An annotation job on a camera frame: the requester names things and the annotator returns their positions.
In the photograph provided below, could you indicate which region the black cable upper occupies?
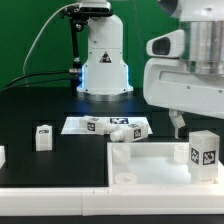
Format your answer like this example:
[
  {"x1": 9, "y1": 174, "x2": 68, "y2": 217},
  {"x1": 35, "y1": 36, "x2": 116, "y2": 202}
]
[{"x1": 4, "y1": 70, "x2": 73, "y2": 89}]

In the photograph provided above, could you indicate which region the grey camera on stand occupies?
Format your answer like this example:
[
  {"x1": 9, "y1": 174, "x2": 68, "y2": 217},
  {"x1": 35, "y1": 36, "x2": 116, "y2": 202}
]
[{"x1": 61, "y1": 0, "x2": 113, "y2": 17}]

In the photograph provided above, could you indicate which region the white front fence bar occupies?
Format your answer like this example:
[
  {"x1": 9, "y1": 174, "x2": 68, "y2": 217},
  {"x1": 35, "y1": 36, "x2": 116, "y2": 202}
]
[{"x1": 0, "y1": 185, "x2": 224, "y2": 216}]

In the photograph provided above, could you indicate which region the white base sheet with tag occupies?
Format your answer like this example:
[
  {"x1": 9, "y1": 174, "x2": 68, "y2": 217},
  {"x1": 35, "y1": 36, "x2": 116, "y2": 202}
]
[{"x1": 61, "y1": 115, "x2": 152, "y2": 135}]

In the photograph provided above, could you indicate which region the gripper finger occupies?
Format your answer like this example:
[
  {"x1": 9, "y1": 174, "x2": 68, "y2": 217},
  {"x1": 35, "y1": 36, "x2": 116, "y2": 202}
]
[{"x1": 169, "y1": 109, "x2": 185, "y2": 138}]

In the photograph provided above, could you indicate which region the white fence bar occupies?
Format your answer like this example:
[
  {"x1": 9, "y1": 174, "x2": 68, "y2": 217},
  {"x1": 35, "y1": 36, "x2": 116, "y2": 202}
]
[
  {"x1": 0, "y1": 185, "x2": 224, "y2": 216},
  {"x1": 215, "y1": 161, "x2": 224, "y2": 185}
]

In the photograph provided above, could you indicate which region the white square table top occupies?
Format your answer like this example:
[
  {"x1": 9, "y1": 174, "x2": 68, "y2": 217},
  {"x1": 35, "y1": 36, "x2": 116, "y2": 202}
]
[{"x1": 106, "y1": 141, "x2": 224, "y2": 188}]

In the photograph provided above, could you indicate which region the white right fence bar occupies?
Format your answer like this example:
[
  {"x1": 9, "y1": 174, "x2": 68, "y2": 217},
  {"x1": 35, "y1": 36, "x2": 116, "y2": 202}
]
[{"x1": 215, "y1": 161, "x2": 224, "y2": 185}]

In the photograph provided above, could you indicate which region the black camera stand pole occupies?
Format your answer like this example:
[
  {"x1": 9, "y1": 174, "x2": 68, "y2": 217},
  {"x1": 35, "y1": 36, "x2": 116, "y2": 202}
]
[{"x1": 70, "y1": 18, "x2": 82, "y2": 91}]

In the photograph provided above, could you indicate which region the white left fence stub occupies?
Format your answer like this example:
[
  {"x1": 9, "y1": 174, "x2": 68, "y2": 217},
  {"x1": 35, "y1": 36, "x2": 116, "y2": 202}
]
[{"x1": 0, "y1": 146, "x2": 6, "y2": 169}]

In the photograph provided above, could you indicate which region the grey camera cable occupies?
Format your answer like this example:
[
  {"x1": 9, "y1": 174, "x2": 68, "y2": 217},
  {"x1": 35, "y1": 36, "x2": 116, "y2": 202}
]
[{"x1": 21, "y1": 2, "x2": 81, "y2": 88}]

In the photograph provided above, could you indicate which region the black cable lower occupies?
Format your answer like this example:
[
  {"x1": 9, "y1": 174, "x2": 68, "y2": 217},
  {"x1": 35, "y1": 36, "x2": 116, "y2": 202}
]
[{"x1": 0, "y1": 78, "x2": 73, "y2": 94}]

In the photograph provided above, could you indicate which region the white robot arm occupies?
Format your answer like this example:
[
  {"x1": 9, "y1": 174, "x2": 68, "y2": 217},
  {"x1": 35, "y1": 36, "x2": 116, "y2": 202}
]
[{"x1": 77, "y1": 0, "x2": 224, "y2": 128}]

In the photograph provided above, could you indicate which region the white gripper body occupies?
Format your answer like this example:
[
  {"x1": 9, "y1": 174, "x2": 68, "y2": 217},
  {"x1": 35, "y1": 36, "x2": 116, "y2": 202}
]
[{"x1": 143, "y1": 58, "x2": 224, "y2": 119}]

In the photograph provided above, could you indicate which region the black cable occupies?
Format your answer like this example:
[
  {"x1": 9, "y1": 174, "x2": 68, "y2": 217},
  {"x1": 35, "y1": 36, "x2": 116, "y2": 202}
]
[
  {"x1": 4, "y1": 70, "x2": 73, "y2": 89},
  {"x1": 0, "y1": 78, "x2": 73, "y2": 94}
]

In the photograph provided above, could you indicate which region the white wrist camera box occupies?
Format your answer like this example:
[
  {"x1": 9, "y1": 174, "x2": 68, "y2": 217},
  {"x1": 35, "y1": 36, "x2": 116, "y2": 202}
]
[{"x1": 146, "y1": 29, "x2": 185, "y2": 58}]

